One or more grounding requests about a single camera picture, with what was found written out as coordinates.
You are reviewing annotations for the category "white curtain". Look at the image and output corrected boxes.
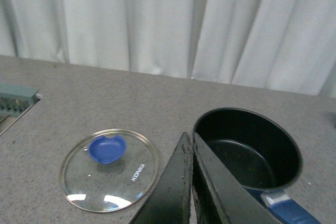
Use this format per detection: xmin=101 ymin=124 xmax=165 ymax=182
xmin=1 ymin=0 xmax=335 ymax=97

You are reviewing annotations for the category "green dish rack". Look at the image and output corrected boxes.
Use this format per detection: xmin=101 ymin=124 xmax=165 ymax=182
xmin=1 ymin=83 xmax=40 ymax=118

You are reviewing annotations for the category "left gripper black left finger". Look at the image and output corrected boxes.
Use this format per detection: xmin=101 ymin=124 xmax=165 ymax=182
xmin=131 ymin=132 xmax=193 ymax=223

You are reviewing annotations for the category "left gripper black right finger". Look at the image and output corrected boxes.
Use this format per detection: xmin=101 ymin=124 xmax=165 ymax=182
xmin=193 ymin=133 xmax=280 ymax=223

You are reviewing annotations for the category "dark blue pot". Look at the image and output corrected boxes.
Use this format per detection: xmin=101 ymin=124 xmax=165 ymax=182
xmin=193 ymin=108 xmax=318 ymax=223

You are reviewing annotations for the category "glass lid blue knob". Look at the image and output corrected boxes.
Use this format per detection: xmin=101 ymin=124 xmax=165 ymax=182
xmin=59 ymin=129 xmax=159 ymax=213

